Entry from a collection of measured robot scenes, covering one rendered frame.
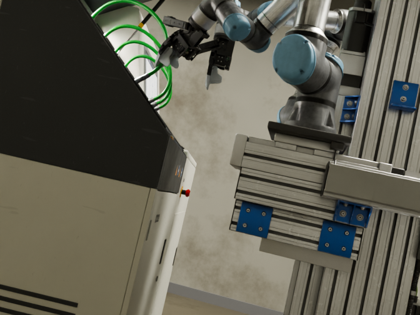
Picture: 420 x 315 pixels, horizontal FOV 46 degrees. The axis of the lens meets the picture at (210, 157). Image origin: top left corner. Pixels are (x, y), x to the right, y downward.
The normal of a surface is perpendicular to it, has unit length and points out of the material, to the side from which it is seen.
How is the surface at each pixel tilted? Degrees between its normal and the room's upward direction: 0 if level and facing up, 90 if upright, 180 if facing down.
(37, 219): 90
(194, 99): 90
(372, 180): 90
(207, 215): 90
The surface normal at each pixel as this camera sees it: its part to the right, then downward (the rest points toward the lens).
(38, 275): -0.03, -0.09
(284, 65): -0.59, -0.09
